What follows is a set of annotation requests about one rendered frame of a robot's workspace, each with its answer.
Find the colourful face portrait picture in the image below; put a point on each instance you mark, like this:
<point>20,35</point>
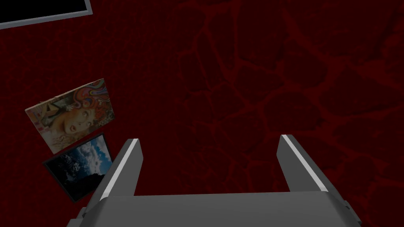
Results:
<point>71,115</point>

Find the grey-framed black window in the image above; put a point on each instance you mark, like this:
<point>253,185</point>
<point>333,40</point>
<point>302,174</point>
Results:
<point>41,8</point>

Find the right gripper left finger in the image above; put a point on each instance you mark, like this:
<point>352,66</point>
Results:
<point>126,171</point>

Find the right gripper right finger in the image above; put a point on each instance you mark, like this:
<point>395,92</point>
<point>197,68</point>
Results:
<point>298,167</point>

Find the black-framed cloudy sky picture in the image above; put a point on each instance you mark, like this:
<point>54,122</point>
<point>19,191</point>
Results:
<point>80,167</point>

